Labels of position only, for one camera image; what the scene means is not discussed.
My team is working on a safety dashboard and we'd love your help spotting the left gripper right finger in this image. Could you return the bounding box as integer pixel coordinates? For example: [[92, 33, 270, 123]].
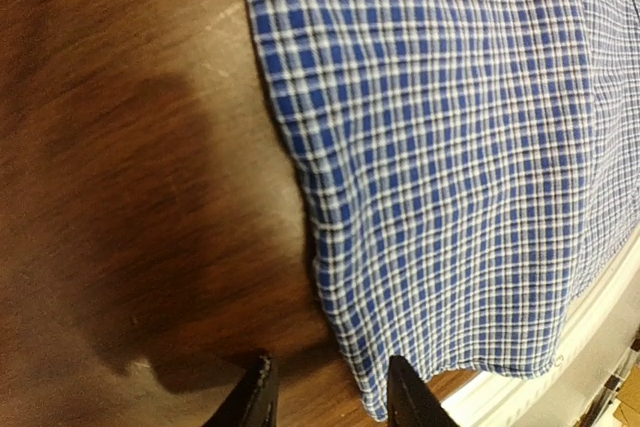
[[387, 355, 455, 427]]

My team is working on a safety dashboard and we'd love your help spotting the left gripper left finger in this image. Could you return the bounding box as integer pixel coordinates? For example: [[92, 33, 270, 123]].
[[203, 354, 279, 427]]

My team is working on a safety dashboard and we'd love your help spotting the blue checked long sleeve shirt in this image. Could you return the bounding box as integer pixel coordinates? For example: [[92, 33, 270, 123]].
[[246, 0, 639, 421]]

